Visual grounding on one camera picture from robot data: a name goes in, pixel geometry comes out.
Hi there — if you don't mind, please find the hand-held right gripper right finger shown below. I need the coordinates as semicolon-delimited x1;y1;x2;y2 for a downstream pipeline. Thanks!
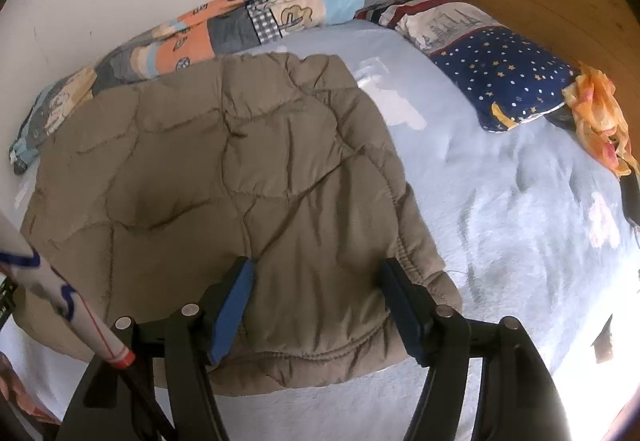
379;258;571;441

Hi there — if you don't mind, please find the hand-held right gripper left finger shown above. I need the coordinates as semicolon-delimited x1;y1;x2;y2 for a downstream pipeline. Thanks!
55;256;257;441

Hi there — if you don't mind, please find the khaki puffer jacket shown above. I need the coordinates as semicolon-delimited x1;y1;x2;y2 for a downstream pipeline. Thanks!
17;52;463;394

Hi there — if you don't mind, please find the light blue fleece blanket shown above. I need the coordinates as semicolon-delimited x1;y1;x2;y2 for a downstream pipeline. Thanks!
0;18;640;441

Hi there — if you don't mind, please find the dark patterned cloth item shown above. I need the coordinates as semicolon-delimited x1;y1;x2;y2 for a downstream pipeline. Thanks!
542;103;578;130

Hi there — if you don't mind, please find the black object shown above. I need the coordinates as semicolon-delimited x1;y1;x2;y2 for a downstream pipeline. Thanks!
619;166;640;228

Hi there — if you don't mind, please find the blue starry pillow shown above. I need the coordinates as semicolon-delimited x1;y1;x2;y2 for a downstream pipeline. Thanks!
429;28;581;132

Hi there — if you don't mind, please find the orange floral cloth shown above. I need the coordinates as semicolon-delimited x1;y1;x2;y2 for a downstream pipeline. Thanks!
561;62;635;178

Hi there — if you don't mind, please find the patchwork cartoon quilt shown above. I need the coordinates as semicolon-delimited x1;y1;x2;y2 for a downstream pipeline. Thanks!
9;0;451;176

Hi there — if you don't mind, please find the white city print pillow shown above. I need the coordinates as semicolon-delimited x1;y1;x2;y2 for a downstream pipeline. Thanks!
356;0;506;58

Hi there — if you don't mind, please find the white printed cable sleeve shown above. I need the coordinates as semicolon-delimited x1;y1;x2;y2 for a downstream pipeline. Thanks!
0;213;137;369

